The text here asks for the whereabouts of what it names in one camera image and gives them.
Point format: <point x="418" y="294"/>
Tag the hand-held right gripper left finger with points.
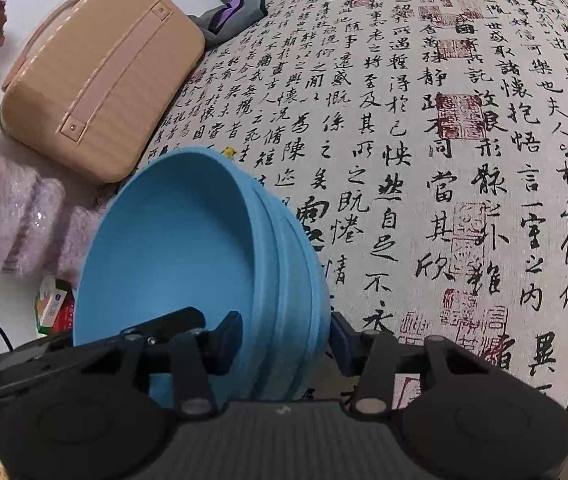
<point x="230" y="337"/>

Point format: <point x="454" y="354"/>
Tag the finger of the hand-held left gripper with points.
<point x="174" y="321"/>

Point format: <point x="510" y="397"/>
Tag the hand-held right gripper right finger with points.
<point x="342" y="345"/>

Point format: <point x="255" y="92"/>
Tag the blue bowl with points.
<point x="174" y="240"/>
<point x="323" y="305"/>
<point x="296" y="270"/>

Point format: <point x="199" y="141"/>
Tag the red box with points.
<point x="66" y="317"/>

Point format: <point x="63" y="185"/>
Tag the white green medicine box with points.
<point x="51" y="305"/>

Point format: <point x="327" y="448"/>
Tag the pale purple textured vase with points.
<point x="19" y="220"/>

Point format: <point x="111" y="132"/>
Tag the fallen yellow blossom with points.
<point x="229" y="151"/>

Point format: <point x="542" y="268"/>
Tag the calligraphy printed tablecloth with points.
<point x="414" y="160"/>

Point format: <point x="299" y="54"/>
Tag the pink hard case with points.
<point x="104" y="75"/>

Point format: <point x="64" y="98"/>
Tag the purple grey cloth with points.
<point x="229" y="20"/>

